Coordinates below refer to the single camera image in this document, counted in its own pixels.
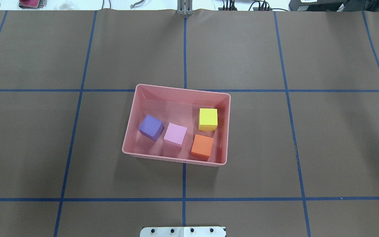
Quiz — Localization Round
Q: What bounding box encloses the yellow foam block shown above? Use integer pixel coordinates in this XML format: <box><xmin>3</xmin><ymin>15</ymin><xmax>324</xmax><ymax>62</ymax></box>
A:
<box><xmin>198</xmin><ymin>108</ymin><xmax>218</xmax><ymax>131</ymax></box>

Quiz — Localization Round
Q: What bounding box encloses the pink foam block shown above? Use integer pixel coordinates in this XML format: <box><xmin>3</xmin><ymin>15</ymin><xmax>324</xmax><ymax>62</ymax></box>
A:
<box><xmin>164</xmin><ymin>122</ymin><xmax>188</xmax><ymax>148</ymax></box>

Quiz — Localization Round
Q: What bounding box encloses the orange foam block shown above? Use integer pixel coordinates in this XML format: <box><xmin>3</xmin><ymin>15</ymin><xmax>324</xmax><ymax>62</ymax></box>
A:
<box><xmin>190</xmin><ymin>134</ymin><xmax>215</xmax><ymax>161</ymax></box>

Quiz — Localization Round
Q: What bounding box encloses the purple foam block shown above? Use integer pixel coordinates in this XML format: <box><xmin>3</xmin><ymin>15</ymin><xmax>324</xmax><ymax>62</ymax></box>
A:
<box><xmin>138</xmin><ymin>115</ymin><xmax>164</xmax><ymax>142</ymax></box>

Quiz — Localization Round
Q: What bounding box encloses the pink plastic bin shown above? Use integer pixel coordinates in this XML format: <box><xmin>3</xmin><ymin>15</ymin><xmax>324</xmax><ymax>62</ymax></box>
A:
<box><xmin>122</xmin><ymin>84</ymin><xmax>231</xmax><ymax>167</ymax></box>

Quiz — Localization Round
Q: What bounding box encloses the black power adapter box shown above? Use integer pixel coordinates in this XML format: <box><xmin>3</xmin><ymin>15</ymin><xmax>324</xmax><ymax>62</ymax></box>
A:
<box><xmin>289</xmin><ymin>0</ymin><xmax>344</xmax><ymax>12</ymax></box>

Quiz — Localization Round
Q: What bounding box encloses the grey pink cloth pouch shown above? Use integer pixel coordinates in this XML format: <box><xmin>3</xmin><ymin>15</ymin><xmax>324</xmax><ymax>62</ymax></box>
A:
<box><xmin>18</xmin><ymin>0</ymin><xmax>47</xmax><ymax>9</ymax></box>

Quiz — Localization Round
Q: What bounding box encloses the aluminium frame post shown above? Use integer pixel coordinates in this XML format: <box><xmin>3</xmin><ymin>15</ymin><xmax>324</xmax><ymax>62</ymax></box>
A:
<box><xmin>177</xmin><ymin>0</ymin><xmax>193</xmax><ymax>16</ymax></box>

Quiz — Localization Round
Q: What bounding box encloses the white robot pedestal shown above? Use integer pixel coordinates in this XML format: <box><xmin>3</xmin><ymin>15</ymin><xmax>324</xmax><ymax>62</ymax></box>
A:
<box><xmin>140</xmin><ymin>226</ymin><xmax>227</xmax><ymax>237</ymax></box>

